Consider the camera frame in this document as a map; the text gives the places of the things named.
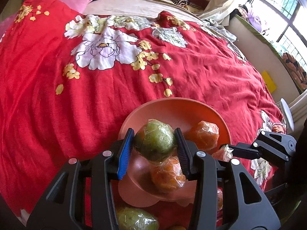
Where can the wrapped orange in bowl back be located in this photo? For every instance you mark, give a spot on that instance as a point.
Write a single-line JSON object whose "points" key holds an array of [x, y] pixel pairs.
{"points": [[205, 135]]}

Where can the cream curtain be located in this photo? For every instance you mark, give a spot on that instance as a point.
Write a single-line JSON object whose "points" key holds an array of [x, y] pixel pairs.
{"points": [[220, 10]]}

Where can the red floral bed quilt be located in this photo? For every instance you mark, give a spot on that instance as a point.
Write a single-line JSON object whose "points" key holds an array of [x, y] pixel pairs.
{"points": [[69, 98]]}

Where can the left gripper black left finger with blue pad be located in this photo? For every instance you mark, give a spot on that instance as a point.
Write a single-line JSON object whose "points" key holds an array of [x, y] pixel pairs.
{"points": [[80, 195]]}

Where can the pink flower-shaped fruit bowl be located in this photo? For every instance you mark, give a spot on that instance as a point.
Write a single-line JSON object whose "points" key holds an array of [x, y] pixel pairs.
{"points": [[136, 187]]}

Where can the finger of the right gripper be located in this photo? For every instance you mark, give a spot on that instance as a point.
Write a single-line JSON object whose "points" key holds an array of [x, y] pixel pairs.
{"points": [[274, 146], [242, 150]]}

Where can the beige bed sheet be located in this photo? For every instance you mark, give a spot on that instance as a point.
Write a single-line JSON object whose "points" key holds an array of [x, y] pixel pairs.
{"points": [[141, 8]]}

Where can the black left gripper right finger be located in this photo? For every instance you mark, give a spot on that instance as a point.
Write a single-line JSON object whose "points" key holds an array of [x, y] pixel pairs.
{"points": [[245, 206]]}

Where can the wrapped orange in bowl front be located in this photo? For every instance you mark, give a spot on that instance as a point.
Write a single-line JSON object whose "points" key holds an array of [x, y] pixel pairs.
{"points": [[168, 177]]}

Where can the orange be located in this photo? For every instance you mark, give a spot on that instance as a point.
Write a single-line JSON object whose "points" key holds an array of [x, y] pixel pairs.
{"points": [[168, 177], [205, 135], [220, 199]]}

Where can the small brown longan fruit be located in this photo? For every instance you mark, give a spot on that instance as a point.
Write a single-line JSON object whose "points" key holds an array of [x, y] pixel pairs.
{"points": [[177, 227]]}

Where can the orange small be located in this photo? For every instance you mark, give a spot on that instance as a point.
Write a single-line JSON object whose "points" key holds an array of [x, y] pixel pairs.
{"points": [[224, 153]]}

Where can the green fruit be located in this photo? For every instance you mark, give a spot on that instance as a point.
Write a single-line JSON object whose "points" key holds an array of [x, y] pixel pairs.
{"points": [[155, 141], [135, 218]]}

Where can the yellow paper card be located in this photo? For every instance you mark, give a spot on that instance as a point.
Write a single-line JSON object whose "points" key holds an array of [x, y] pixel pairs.
{"points": [[271, 86]]}

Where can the window with grille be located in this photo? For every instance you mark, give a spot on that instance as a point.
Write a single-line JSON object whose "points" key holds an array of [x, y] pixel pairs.
{"points": [[285, 21]]}

